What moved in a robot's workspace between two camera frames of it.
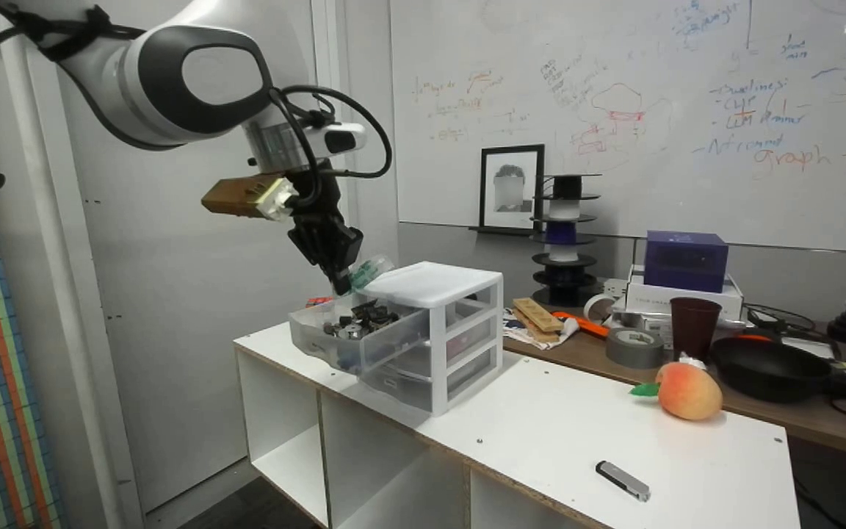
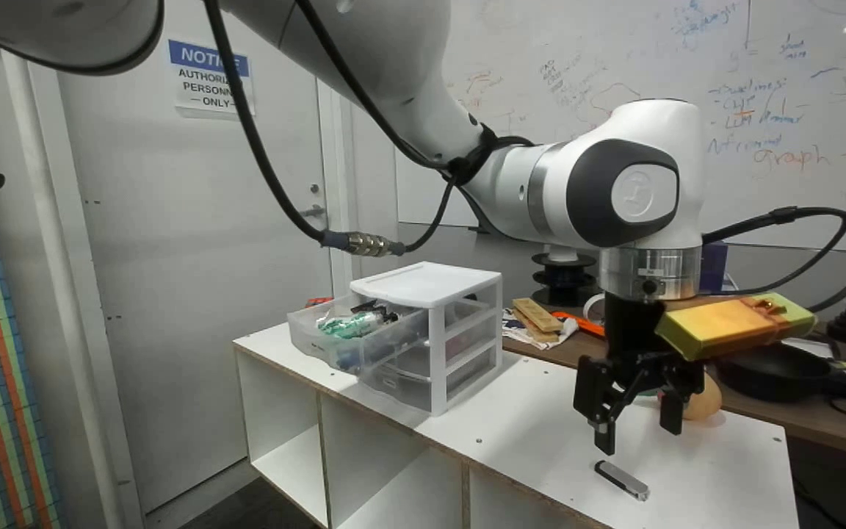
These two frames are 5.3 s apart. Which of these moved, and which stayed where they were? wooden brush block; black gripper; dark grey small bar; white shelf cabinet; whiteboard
Moved: black gripper
Stayed: whiteboard; white shelf cabinet; dark grey small bar; wooden brush block
